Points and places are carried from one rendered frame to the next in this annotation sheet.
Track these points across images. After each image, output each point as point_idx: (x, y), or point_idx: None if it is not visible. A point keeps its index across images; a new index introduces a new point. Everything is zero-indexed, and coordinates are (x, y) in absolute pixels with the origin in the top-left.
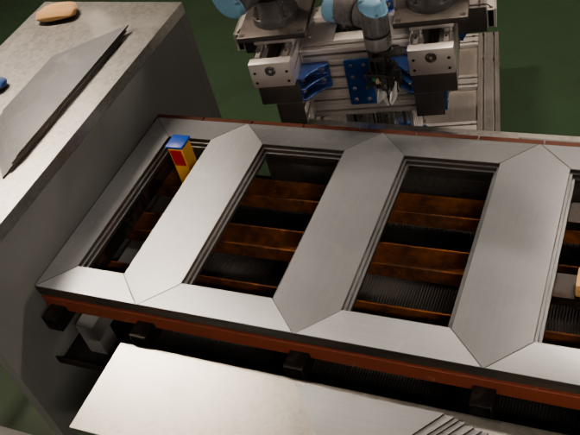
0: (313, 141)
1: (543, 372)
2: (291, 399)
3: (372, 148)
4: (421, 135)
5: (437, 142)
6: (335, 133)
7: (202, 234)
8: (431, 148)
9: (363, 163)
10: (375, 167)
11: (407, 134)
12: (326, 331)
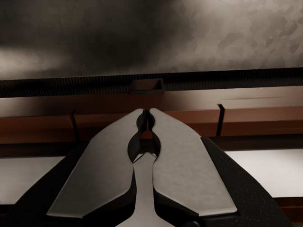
0: (9, 192)
1: None
2: None
3: (143, 192)
4: (234, 118)
5: (283, 164)
6: (34, 167)
7: None
8: (269, 179)
9: (142, 219)
10: (167, 223)
11: (199, 120)
12: None
